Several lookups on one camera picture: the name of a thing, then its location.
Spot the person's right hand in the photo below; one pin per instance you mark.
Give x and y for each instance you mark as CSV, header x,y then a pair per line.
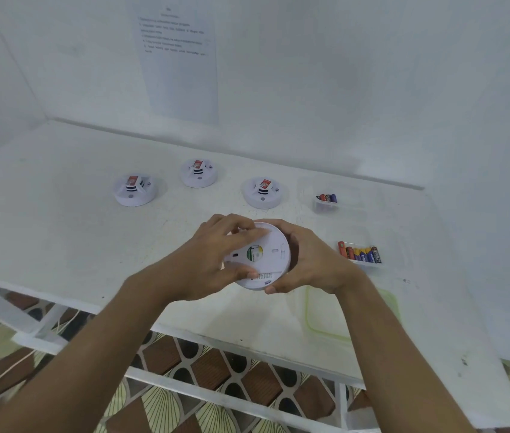
x,y
322,266

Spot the person's left hand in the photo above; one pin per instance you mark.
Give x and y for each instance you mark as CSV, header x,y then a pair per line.
x,y
196,266

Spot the large green-rimmed clear lid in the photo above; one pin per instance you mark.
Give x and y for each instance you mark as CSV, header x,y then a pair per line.
x,y
322,315

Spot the white round smoke detector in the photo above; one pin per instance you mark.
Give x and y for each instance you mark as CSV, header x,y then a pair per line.
x,y
198,182
255,284
261,203
133,200

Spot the large clear plastic container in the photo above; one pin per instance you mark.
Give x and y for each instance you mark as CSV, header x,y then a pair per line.
x,y
395,248

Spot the clear battery container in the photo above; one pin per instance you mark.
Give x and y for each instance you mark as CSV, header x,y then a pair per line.
x,y
358,189

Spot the person's right forearm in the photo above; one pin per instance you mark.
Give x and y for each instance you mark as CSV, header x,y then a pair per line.
x,y
399,365

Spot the printed white paper sheet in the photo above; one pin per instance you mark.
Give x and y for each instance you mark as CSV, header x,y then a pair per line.
x,y
178,85

